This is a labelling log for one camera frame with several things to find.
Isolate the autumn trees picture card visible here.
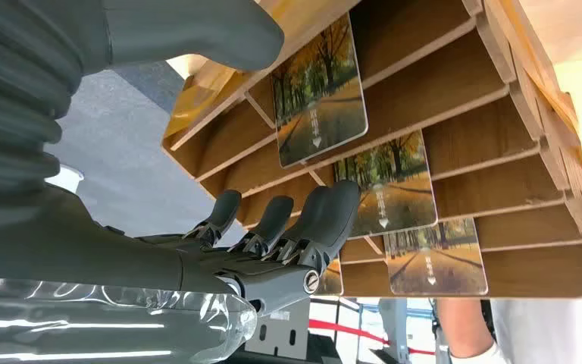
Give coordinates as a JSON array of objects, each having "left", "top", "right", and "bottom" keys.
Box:
[
  {"left": 314, "top": 258, "right": 345, "bottom": 297},
  {"left": 383, "top": 218, "right": 490, "bottom": 297},
  {"left": 270, "top": 14, "right": 369, "bottom": 170},
  {"left": 333, "top": 130, "right": 439, "bottom": 240}
]

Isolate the wooden slotted card rack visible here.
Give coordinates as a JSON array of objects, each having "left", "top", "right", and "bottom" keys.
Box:
[{"left": 161, "top": 0, "right": 582, "bottom": 300}]

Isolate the person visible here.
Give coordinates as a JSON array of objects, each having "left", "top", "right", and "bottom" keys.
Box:
[{"left": 489, "top": 278, "right": 582, "bottom": 364}]

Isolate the white round object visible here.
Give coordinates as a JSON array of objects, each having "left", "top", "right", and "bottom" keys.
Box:
[{"left": 45, "top": 164, "right": 86, "bottom": 195}]

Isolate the clear plastic film cover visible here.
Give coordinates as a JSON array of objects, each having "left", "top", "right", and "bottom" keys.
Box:
[{"left": 0, "top": 278, "right": 258, "bottom": 364}]

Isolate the ribbed grey right arm sleeve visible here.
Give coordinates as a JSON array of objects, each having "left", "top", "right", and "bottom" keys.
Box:
[{"left": 0, "top": 0, "right": 107, "bottom": 205}]

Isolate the grey slotted metal box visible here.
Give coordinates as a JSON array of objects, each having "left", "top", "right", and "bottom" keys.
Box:
[{"left": 244, "top": 300, "right": 312, "bottom": 362}]

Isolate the red barrier ribbon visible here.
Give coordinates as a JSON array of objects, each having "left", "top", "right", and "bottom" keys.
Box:
[{"left": 308, "top": 318, "right": 437, "bottom": 357}]

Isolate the grey barrier post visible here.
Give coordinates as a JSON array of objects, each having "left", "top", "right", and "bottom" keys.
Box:
[{"left": 377, "top": 298, "right": 411, "bottom": 364}]

